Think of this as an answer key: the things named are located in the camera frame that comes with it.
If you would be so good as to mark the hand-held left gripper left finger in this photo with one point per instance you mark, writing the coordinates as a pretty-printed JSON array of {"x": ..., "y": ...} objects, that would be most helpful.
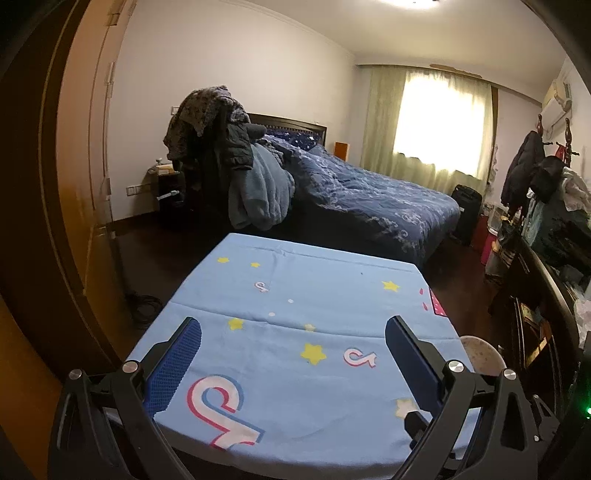
[{"x": 175, "y": 364}]

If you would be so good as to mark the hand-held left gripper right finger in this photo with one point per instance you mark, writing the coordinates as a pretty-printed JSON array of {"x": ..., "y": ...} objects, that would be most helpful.
[{"x": 415, "y": 364}]

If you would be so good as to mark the light blue printed tablecloth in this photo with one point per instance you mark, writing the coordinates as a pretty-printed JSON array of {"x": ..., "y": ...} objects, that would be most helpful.
[{"x": 286, "y": 369}]

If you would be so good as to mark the dark wooden dresser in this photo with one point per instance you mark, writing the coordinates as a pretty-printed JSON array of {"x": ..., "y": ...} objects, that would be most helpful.
[{"x": 540, "y": 314}]

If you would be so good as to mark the black suitcase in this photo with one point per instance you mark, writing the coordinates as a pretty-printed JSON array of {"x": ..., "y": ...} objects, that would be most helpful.
[{"x": 466, "y": 212}]

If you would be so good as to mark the dark wooden nightstand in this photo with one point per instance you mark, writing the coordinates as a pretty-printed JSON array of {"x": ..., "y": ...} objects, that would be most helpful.
[{"x": 166, "y": 194}]

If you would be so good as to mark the bed with dark blue duvet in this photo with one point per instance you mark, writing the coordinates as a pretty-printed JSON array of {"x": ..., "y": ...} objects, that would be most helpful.
[{"x": 369, "y": 198}]

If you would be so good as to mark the black chair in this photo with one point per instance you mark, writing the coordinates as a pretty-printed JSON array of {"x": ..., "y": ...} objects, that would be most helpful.
[{"x": 214, "y": 194}]

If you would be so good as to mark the grey-blue fleece blanket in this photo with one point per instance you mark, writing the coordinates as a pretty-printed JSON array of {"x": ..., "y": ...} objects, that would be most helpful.
[{"x": 261, "y": 189}]

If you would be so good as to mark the clothes pile on dresser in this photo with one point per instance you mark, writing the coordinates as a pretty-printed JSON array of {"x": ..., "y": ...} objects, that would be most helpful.
[{"x": 563, "y": 221}]

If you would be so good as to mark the brown wooden wardrobe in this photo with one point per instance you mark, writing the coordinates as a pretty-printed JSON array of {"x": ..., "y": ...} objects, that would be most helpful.
[{"x": 60, "y": 184}]

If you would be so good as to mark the coat rack with dark coats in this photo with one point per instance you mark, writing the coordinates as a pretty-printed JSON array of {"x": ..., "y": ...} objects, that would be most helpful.
[{"x": 521, "y": 170}]

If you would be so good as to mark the orange wooden box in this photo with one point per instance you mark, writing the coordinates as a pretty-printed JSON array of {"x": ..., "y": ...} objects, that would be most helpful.
[{"x": 342, "y": 151}]

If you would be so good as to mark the pale green curtain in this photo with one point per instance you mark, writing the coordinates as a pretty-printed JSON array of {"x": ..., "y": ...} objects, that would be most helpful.
[{"x": 438, "y": 124}]

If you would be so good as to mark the pile of dark jackets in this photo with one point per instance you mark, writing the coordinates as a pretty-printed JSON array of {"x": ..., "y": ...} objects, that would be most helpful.
[{"x": 207, "y": 120}]

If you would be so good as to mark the white air conditioner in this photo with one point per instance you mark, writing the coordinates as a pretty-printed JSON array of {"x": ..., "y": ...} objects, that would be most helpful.
[{"x": 557, "y": 99}]

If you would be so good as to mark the wall socket plate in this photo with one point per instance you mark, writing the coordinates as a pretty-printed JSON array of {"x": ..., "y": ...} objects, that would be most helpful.
[{"x": 138, "y": 189}]

